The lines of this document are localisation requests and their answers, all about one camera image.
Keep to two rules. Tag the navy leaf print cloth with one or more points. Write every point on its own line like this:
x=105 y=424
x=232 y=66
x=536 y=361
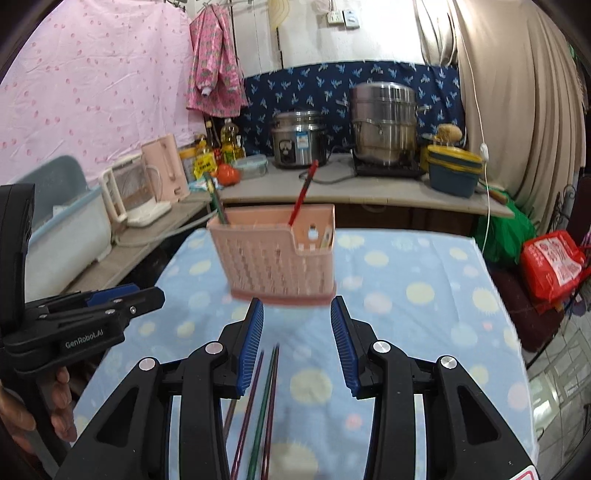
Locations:
x=323 y=87

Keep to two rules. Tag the black metal chair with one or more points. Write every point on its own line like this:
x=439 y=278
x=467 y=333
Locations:
x=567 y=203

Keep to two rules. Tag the red tomato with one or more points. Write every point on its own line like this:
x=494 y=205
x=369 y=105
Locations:
x=227 y=175

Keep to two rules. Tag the steel rice cooker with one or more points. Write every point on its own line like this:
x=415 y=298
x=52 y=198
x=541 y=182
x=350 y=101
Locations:
x=298 y=141

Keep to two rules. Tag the black induction cooker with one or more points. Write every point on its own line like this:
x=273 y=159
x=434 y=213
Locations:
x=392 y=170

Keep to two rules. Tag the brown chopstick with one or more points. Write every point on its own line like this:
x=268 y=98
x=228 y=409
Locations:
x=229 y=420

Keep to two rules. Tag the dark sauce bottle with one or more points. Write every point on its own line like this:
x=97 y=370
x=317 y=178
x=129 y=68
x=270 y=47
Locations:
x=211 y=134

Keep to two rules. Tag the blue and yellow stacked bowls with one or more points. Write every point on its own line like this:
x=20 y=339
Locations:
x=455 y=173

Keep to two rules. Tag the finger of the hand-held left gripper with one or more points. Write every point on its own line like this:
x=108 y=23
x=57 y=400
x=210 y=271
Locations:
x=111 y=295
x=138 y=304

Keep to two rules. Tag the white wall socket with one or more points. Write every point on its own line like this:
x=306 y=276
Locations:
x=335 y=17

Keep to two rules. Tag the white dish box teal lid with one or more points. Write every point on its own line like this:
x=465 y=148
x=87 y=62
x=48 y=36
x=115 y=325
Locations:
x=69 y=230

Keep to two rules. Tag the white glass electric kettle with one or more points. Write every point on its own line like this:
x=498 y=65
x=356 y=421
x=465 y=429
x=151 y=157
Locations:
x=134 y=184

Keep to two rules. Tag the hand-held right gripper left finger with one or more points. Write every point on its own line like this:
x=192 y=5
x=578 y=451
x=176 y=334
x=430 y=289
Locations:
x=249 y=350

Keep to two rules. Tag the person's left hand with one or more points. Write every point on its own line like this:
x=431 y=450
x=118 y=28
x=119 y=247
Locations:
x=64 y=406

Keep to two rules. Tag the stainless steel steamer pot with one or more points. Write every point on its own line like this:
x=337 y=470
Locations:
x=385 y=124

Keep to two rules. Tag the pink dotted wall cloth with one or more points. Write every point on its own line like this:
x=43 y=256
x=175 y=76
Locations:
x=83 y=92

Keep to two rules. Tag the blue planet print tablecloth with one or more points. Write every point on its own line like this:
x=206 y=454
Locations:
x=415 y=323

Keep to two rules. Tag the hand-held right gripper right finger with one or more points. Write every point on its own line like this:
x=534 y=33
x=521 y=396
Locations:
x=344 y=350

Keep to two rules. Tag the grey wood pattern counter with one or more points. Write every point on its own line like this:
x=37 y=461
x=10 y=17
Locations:
x=369 y=191

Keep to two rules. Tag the yellow label bottle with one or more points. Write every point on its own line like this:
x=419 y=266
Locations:
x=204 y=164

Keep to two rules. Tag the green plastic bag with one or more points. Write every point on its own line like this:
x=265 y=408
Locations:
x=503 y=230

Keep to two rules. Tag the white wall switch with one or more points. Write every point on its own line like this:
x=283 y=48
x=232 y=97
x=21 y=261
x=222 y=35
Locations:
x=353 y=18

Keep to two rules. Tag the gold flower spoon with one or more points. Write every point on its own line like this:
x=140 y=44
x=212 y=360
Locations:
x=325 y=237

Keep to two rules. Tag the blue white packet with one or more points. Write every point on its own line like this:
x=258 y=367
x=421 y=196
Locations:
x=202 y=185

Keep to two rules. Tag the bright red chopstick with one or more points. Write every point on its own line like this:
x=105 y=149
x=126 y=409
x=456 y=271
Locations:
x=303 y=194

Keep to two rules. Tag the red printed bag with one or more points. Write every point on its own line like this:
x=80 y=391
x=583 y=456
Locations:
x=554 y=263

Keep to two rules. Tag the beige curtain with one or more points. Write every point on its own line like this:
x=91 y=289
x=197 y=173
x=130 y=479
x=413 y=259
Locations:
x=521 y=101

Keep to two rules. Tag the green chopstick with gold band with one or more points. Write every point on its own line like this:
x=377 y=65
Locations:
x=219 y=203
x=262 y=415

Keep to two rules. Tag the pink perforated utensil basket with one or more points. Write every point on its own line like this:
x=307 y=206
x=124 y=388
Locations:
x=268 y=258

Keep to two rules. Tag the yellow cooking oil bottle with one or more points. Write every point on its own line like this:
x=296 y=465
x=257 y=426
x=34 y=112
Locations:
x=232 y=143

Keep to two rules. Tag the pink floral garment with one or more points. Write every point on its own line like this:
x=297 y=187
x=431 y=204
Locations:
x=217 y=60

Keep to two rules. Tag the clear lidded food container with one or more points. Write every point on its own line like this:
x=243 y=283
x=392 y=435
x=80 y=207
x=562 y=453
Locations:
x=251 y=167

